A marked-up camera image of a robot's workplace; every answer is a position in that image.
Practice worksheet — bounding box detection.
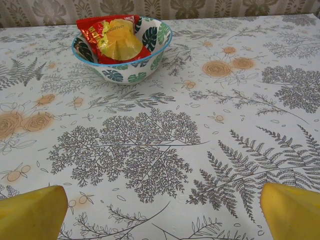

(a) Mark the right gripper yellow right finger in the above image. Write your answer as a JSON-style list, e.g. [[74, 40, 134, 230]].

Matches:
[[259, 182, 320, 240]]

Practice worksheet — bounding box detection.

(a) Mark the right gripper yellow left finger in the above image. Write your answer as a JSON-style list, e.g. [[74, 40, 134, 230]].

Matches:
[[0, 184, 69, 240]]

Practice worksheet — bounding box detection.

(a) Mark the floral fern print tablecloth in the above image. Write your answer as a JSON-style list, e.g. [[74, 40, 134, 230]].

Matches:
[[0, 13, 320, 240]]

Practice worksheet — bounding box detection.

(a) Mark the yellow and red snack packet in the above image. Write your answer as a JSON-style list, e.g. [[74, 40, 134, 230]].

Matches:
[[95, 19, 152, 65]]

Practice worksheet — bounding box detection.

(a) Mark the white bowl green leaf print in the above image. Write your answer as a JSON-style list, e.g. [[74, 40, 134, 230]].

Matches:
[[71, 16, 173, 86]]

